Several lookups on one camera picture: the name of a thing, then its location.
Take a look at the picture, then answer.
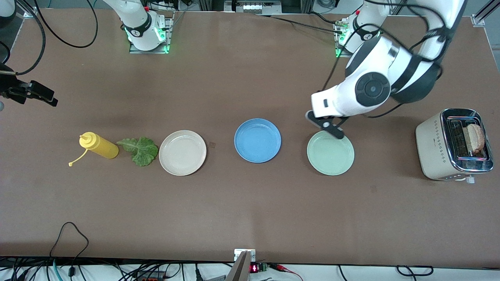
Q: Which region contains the yellow mustard squeeze bottle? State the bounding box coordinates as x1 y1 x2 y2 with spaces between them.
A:
68 132 120 167

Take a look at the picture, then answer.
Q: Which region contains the green lettuce leaf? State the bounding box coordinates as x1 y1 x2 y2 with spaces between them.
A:
116 136 159 167

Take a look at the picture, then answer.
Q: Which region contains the toasted bread slice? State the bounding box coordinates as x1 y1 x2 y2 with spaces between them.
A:
463 124 486 153

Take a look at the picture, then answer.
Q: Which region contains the light green round plate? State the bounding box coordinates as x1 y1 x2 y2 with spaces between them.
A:
307 130 355 176

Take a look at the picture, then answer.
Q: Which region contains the blue round plate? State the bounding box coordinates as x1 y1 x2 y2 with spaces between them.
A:
234 118 282 164

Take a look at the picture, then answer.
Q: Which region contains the beige round plate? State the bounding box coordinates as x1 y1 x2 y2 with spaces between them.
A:
159 130 207 176

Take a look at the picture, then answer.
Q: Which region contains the cream chrome toaster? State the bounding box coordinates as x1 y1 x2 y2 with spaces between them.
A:
415 108 495 184

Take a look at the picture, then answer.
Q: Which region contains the metal control box with lights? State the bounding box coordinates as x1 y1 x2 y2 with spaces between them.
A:
225 0 282 15

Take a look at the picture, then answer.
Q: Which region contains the red clip lead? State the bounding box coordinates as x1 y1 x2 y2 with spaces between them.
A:
270 263 303 281

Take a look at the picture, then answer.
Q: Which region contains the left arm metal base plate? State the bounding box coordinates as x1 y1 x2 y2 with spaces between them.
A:
335 20 352 59

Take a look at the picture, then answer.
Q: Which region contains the aluminium frame extrusion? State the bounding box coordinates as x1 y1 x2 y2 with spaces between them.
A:
14 0 38 18
471 2 500 27

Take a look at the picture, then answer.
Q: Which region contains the black cable across table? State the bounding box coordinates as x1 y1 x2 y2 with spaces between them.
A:
254 14 344 35

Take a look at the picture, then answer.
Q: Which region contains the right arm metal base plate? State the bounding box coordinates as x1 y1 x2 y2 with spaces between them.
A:
129 12 171 54

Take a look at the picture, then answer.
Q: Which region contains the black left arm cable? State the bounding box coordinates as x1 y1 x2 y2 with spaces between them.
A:
320 0 448 118

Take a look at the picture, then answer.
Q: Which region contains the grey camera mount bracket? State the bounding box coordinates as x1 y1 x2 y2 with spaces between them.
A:
225 249 256 281

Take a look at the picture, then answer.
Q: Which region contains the black looped cable with plug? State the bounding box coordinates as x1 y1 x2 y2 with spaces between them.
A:
49 222 89 278

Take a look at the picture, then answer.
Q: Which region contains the black coiled cable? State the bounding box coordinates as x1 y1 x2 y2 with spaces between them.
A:
396 265 434 277

